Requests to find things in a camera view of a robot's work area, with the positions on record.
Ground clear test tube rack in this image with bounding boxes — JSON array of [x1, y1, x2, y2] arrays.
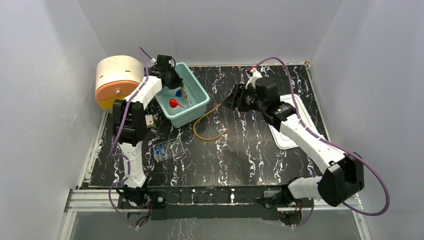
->
[[152, 137, 185, 163]]

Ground white plastic bin lid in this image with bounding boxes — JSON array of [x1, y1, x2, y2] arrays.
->
[[268, 94, 324, 150]]

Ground small white red box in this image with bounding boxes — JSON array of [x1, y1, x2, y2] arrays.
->
[[145, 114, 155, 129]]

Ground metal tongs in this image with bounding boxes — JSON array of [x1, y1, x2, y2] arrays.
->
[[180, 84, 192, 107]]

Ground blue capped tube in rack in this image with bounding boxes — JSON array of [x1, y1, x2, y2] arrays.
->
[[153, 146, 162, 162]]

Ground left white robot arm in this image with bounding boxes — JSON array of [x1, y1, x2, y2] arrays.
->
[[109, 54, 183, 208]]

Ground white orange yellow cylinder device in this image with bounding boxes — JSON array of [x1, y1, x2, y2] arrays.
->
[[94, 55, 145, 112]]

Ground white squeeze bottle red cap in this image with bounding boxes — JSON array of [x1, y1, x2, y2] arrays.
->
[[169, 98, 184, 109]]

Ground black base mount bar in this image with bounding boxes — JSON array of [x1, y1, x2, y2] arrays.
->
[[119, 185, 314, 221]]

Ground aluminium frame rail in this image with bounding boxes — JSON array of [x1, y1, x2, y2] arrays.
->
[[64, 187, 365, 213]]

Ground tan rubber band loop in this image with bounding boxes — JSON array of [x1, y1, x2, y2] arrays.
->
[[193, 103, 229, 142]]

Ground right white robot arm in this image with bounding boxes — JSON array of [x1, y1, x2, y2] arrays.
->
[[223, 77, 365, 207]]

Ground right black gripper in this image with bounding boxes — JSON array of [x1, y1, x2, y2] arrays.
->
[[220, 83, 266, 114]]

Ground teal plastic bin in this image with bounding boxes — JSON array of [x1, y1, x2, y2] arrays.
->
[[155, 62, 210, 128]]

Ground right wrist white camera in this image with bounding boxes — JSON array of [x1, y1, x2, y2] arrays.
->
[[245, 66, 262, 89]]

